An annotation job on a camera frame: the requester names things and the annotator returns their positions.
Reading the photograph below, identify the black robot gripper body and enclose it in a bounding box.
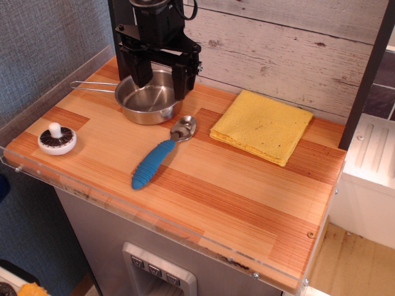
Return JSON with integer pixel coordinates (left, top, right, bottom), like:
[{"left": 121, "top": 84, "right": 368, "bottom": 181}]
[{"left": 115, "top": 1, "right": 201, "bottom": 74}]

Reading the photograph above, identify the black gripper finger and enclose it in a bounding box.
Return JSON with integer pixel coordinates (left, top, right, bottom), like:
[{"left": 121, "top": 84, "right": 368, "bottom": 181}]
[
  {"left": 172, "top": 64, "right": 196, "bottom": 101},
  {"left": 120, "top": 46, "right": 153, "bottom": 88}
]

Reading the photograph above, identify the yellow folded foam cloth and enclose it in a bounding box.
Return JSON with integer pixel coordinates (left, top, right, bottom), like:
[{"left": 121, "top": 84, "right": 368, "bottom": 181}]
[{"left": 209, "top": 90, "right": 314, "bottom": 167}]

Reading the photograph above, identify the small stainless steel pot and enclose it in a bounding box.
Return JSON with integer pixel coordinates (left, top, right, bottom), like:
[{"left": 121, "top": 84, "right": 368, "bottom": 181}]
[{"left": 70, "top": 70, "right": 183, "bottom": 125}]

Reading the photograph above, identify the white toy mushroom knob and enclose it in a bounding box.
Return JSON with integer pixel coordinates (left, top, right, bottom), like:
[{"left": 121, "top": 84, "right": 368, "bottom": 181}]
[{"left": 38, "top": 122, "right": 77, "bottom": 156}]

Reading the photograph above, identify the grey dispenser button panel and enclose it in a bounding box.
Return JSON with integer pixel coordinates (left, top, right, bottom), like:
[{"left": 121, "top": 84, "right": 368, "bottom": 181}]
[{"left": 122, "top": 242, "right": 198, "bottom": 295}]

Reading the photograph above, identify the white toy sink unit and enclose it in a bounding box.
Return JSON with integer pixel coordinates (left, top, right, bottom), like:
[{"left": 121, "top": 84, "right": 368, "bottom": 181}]
[{"left": 329, "top": 114, "right": 394, "bottom": 248}]

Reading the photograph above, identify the yellow object at corner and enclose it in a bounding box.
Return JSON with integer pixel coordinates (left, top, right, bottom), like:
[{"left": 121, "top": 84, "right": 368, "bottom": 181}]
[{"left": 17, "top": 283, "right": 48, "bottom": 296}]

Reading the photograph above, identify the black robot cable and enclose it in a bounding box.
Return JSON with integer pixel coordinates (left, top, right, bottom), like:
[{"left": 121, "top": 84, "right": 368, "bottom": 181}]
[{"left": 172, "top": 0, "right": 198, "bottom": 22}]

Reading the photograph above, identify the blue handled metal spoon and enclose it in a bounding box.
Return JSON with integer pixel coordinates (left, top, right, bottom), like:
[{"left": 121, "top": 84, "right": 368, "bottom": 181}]
[{"left": 131, "top": 115, "right": 197, "bottom": 190}]

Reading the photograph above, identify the dark vertical frame post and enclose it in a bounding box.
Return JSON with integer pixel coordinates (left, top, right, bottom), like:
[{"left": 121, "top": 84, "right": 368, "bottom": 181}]
[{"left": 338, "top": 0, "right": 394, "bottom": 150}]

